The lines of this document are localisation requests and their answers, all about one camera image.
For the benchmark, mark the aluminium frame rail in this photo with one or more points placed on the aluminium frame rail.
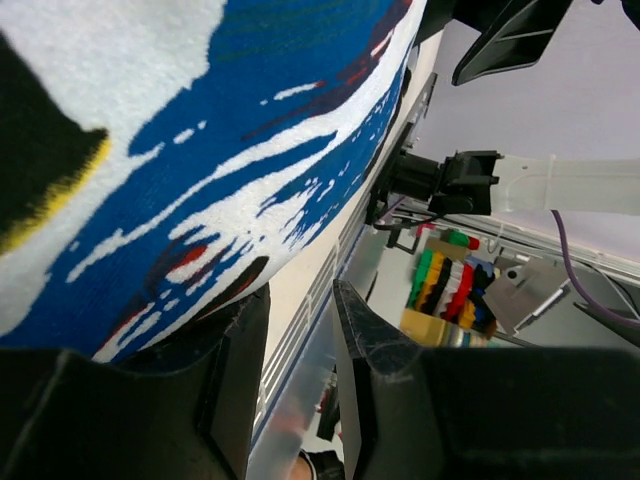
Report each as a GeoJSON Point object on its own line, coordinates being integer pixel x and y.
{"type": "Point", "coordinates": [299, 371]}

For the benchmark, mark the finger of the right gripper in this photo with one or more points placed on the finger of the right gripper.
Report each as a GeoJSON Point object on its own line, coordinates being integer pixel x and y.
{"type": "Point", "coordinates": [513, 35]}

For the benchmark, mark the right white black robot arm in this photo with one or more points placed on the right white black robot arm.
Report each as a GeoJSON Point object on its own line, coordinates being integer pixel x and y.
{"type": "Point", "coordinates": [412, 190]}

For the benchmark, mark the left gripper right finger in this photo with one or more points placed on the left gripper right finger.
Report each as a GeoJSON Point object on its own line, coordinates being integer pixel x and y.
{"type": "Point", "coordinates": [412, 412]}

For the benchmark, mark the colourful blocks box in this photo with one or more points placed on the colourful blocks box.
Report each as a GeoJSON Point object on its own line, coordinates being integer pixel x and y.
{"type": "Point", "coordinates": [446, 306]}

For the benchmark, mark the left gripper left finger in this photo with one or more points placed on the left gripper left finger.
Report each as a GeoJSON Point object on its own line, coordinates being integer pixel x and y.
{"type": "Point", "coordinates": [182, 409]}

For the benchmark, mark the blue white red patterned trousers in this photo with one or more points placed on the blue white red patterned trousers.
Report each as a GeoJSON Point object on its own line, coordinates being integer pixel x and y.
{"type": "Point", "coordinates": [161, 159]}

